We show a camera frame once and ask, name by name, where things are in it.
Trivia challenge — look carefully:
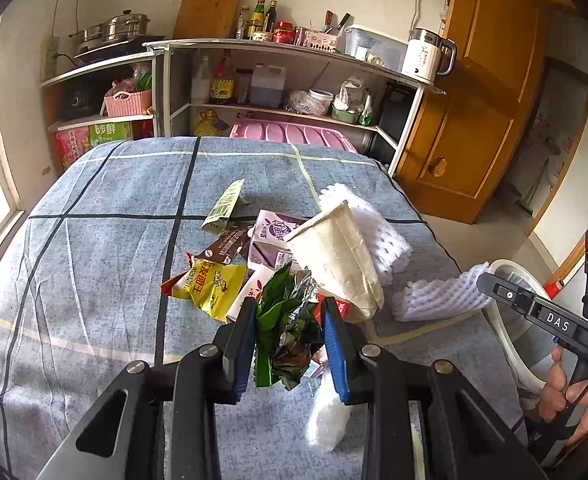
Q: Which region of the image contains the white power strip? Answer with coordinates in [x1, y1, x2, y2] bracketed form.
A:
[41, 36, 61, 81]

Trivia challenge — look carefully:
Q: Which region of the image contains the green foil wrapper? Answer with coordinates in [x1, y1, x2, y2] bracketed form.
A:
[254, 261, 325, 392]

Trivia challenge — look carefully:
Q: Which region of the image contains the crumpled clear plastic bag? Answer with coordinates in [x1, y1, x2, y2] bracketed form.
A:
[284, 90, 327, 116]

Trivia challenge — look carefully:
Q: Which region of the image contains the small metal shelf cabinet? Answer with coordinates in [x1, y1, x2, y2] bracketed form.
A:
[40, 52, 157, 171]

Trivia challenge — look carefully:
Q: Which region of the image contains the black round dial appliance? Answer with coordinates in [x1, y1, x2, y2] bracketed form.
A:
[56, 79, 102, 121]

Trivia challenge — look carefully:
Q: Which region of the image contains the large metal shelf cabinet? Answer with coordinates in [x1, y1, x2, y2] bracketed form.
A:
[146, 37, 447, 178]

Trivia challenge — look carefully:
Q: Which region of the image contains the tall clear plastic bottle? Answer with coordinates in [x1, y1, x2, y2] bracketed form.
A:
[191, 56, 212, 106]

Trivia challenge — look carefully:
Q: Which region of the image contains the green label sauce bottle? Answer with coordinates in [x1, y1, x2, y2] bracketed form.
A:
[248, 0, 267, 40]

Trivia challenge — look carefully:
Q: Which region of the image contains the blue plaid tablecloth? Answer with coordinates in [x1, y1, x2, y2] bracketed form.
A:
[0, 136, 529, 480]

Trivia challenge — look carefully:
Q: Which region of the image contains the black induction cooker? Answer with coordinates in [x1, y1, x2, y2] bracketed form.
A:
[73, 35, 167, 65]

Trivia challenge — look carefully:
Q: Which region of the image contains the white plastic waste bin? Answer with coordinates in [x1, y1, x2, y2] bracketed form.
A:
[482, 259, 588, 413]

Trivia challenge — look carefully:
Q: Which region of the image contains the green bowl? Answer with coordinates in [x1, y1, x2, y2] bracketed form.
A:
[331, 105, 362, 125]

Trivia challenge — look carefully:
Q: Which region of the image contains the pink woven basket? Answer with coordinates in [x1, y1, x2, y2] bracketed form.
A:
[104, 89, 153, 118]

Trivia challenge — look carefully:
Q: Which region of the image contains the clear plastic storage box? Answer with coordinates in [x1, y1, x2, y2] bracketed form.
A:
[344, 24, 409, 71]

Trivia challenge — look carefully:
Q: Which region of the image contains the pink knife holder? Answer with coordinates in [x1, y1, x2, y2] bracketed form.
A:
[306, 30, 342, 53]

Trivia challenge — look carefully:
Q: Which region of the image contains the orange snack packet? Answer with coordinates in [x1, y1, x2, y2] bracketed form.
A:
[160, 252, 199, 301]

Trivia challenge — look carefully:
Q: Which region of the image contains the white red flat packet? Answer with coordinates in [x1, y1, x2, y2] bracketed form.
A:
[224, 265, 275, 323]

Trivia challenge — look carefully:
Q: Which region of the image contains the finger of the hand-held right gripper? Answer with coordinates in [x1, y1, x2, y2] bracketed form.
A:
[476, 271, 542, 321]

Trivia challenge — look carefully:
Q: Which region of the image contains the white foam fruit net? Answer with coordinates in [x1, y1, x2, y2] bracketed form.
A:
[391, 266, 494, 323]
[319, 183, 413, 286]

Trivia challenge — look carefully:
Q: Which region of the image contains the dark lid glass jar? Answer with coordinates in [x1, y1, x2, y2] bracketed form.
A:
[235, 69, 252, 106]

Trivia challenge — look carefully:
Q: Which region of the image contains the purple milk carton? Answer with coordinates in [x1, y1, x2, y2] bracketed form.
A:
[246, 209, 309, 273]

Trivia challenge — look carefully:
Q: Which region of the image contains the red cap soy sauce bottle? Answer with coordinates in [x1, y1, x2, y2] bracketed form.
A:
[210, 49, 235, 106]

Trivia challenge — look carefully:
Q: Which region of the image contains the yellow cooking oil bottle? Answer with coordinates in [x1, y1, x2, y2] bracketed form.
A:
[193, 109, 229, 137]

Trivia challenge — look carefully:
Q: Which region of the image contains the crushed beige paper cup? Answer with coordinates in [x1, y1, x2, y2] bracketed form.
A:
[284, 200, 385, 323]

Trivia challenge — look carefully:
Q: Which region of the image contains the white plastic tub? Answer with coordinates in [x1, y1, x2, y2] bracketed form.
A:
[308, 88, 335, 113]

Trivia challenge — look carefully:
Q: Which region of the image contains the wooden cutting board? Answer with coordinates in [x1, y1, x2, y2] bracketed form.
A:
[173, 0, 248, 40]

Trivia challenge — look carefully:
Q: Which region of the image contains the steel steamer pot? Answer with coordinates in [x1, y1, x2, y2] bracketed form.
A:
[69, 9, 151, 48]

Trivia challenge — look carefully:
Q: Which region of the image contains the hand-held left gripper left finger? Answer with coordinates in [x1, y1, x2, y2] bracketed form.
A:
[36, 297, 259, 480]

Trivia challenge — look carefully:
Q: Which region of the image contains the white plastic jug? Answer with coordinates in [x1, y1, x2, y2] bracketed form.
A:
[250, 62, 287, 108]

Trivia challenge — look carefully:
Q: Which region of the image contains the white electric kettle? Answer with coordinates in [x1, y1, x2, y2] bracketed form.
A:
[400, 27, 458, 86]

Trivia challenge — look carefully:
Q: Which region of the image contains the green cardboard box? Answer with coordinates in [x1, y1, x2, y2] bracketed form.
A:
[89, 121, 134, 148]

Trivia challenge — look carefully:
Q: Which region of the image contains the wooden door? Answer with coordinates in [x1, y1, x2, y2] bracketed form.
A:
[396, 0, 582, 226]

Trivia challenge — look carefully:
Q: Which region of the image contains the yellow snack packet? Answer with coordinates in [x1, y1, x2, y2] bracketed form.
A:
[171, 257, 249, 323]

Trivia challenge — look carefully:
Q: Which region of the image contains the white filled plastic bag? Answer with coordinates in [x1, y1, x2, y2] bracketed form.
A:
[334, 77, 372, 113]

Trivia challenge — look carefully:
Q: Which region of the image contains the person's right hand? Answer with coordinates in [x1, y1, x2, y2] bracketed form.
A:
[538, 345, 588, 450]

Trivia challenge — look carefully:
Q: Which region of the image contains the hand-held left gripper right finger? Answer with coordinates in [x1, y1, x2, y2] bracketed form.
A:
[321, 296, 549, 480]

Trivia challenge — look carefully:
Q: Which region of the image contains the pink cardboard box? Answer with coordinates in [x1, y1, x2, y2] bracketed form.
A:
[55, 129, 92, 171]

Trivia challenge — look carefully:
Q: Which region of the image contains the green white barcode wrapper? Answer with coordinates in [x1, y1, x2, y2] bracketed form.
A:
[201, 178, 252, 233]

